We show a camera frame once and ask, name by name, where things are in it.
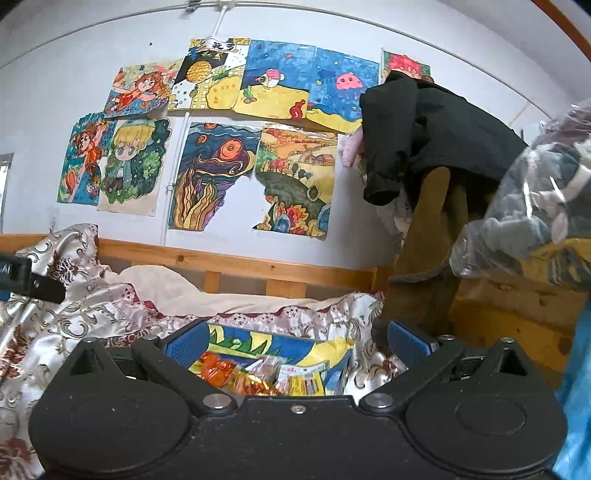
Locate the orange red snack bag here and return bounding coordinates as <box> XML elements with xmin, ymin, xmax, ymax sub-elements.
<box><xmin>191</xmin><ymin>351</ymin><xmax>245</xmax><ymax>394</ymax></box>

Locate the gold red snack packet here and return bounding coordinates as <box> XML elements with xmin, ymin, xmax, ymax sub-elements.
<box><xmin>226</xmin><ymin>367</ymin><xmax>280</xmax><ymax>396</ymax></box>

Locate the pink clear snack packet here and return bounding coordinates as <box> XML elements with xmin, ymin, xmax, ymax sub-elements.
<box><xmin>245</xmin><ymin>355</ymin><xmax>287</xmax><ymax>386</ymax></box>

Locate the yellow snack packet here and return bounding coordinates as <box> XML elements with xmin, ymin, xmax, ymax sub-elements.
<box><xmin>276</xmin><ymin>362</ymin><xmax>328</xmax><ymax>397</ymax></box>

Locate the grey box with painted lining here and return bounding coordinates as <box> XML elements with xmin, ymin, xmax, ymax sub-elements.
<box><xmin>206</xmin><ymin>325</ymin><xmax>353</xmax><ymax>396</ymax></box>

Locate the brown fleece-lined coat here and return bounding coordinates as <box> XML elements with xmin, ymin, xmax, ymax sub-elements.
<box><xmin>370</xmin><ymin>165</ymin><xmax>472</xmax><ymax>356</ymax></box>

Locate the floral satin bed cover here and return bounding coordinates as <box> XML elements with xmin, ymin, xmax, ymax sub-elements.
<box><xmin>1</xmin><ymin>224</ymin><xmax>405</xmax><ymax>479</ymax></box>

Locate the red-haired girl drawing lower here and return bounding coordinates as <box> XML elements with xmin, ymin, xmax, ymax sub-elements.
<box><xmin>57</xmin><ymin>112</ymin><xmax>116</xmax><ymax>206</ymax></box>

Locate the red-haired girl drawing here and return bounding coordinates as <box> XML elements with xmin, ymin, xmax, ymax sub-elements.
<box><xmin>103</xmin><ymin>60</ymin><xmax>182</xmax><ymax>118</ymax></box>
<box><xmin>57</xmin><ymin>112</ymin><xmax>116</xmax><ymax>206</ymax></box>

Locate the blond boy drawing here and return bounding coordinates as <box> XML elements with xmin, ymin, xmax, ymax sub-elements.
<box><xmin>98</xmin><ymin>117</ymin><xmax>171</xmax><ymax>217</ymax></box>

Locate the blue cloth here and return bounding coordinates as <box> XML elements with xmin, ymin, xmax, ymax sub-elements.
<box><xmin>553</xmin><ymin>301</ymin><xmax>591</xmax><ymax>480</ymax></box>

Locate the clear plastic bag of clothes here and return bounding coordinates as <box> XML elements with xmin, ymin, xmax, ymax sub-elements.
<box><xmin>450</xmin><ymin>101</ymin><xmax>591</xmax><ymax>292</ymax></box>

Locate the swirly blue orange drawing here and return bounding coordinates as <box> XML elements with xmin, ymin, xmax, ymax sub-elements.
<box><xmin>168</xmin><ymin>122</ymin><xmax>260</xmax><ymax>232</ymax></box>

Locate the landscape flowers drawing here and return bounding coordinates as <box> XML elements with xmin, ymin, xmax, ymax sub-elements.
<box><xmin>253</xmin><ymin>125</ymin><xmax>338</xmax><ymax>238</ymax></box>

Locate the black jacket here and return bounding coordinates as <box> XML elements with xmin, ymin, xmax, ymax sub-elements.
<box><xmin>360</xmin><ymin>71</ymin><xmax>527</xmax><ymax>214</ymax></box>

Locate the red-haired girl drawing upper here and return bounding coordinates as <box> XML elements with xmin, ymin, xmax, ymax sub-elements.
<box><xmin>103</xmin><ymin>60</ymin><xmax>182</xmax><ymax>118</ymax></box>

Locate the pineapple yellow drawing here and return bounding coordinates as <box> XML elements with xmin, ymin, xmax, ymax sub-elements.
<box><xmin>168</xmin><ymin>37</ymin><xmax>250</xmax><ymax>111</ymax></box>

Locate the pink jellyfish drawing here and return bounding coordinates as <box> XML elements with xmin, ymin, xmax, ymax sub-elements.
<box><xmin>307</xmin><ymin>47</ymin><xmax>380</xmax><ymax>134</ymax></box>

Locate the fish on sand drawing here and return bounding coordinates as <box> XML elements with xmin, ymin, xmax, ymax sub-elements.
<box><xmin>232</xmin><ymin>40</ymin><xmax>317</xmax><ymax>120</ymax></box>

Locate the red flower drawing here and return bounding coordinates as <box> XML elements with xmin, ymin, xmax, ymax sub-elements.
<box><xmin>381</xmin><ymin>49</ymin><xmax>433</xmax><ymax>83</ymax></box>

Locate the grey window frame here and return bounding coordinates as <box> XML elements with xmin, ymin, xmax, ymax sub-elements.
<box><xmin>0</xmin><ymin>153</ymin><xmax>14</xmax><ymax>232</ymax></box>

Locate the wooden bed frame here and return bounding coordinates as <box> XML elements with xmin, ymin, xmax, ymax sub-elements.
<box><xmin>1</xmin><ymin>1</ymin><xmax>575</xmax><ymax>298</ymax></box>

